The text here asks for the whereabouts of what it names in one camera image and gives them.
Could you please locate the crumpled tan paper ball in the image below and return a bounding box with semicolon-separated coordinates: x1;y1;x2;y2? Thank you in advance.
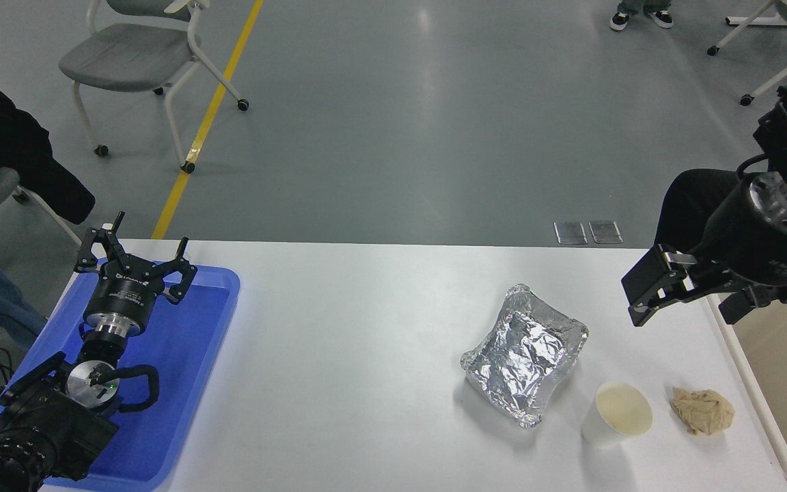
671;387;736;437

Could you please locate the silver floor plate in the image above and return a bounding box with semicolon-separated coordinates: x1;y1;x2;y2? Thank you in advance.
554;221;588;245
589;220;624;245

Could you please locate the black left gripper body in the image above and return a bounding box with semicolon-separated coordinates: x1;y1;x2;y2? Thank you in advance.
85;263;165;323

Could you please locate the standing person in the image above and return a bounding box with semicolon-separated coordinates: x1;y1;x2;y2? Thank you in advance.
609;0;674;30

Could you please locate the large pale bin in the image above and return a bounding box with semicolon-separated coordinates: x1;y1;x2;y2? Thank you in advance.
706;273;787;492

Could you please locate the person beside bin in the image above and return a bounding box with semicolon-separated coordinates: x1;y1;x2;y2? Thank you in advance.
654;169;743;257

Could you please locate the grey chair with white frame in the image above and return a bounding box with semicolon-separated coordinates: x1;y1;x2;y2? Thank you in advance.
59;0;251;174

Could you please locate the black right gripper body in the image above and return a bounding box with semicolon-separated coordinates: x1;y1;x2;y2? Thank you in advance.
697;178;787;289

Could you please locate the crumpled foil tray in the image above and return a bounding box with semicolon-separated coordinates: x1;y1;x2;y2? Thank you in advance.
460;284;590;429

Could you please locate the blue plastic tray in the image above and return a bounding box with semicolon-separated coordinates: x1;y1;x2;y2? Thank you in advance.
0;265;241;491

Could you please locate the white paper cup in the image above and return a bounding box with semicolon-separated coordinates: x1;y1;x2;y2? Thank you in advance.
580;381;654;450

